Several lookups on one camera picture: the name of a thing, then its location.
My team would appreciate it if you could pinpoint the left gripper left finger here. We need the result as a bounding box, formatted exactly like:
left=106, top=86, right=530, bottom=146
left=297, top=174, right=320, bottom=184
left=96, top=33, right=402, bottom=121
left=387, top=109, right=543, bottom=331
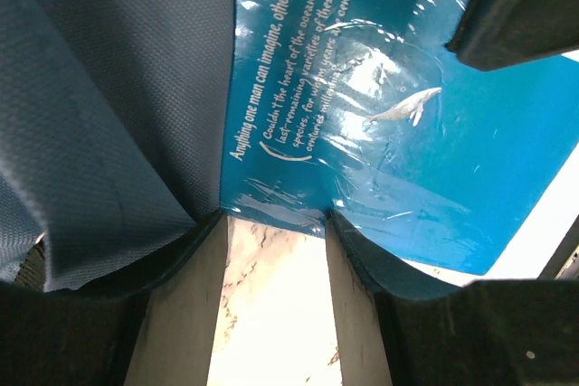
left=1, top=212, right=228, bottom=385

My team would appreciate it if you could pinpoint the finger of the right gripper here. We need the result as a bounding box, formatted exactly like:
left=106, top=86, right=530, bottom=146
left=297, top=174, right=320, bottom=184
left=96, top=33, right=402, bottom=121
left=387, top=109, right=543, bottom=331
left=445, top=0, right=578, bottom=71

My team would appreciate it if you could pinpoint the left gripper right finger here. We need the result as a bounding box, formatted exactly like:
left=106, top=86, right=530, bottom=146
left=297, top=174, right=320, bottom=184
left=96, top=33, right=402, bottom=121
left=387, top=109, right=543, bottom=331
left=325, top=211, right=578, bottom=385

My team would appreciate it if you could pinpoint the teal blue book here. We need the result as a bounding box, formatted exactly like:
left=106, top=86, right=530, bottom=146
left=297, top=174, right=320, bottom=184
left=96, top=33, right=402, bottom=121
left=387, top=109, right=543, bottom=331
left=220, top=0, right=578, bottom=278

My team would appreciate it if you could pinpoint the blue student backpack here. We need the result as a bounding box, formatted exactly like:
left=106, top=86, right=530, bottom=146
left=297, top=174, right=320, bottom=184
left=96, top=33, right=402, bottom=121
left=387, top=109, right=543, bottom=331
left=1, top=0, right=234, bottom=292

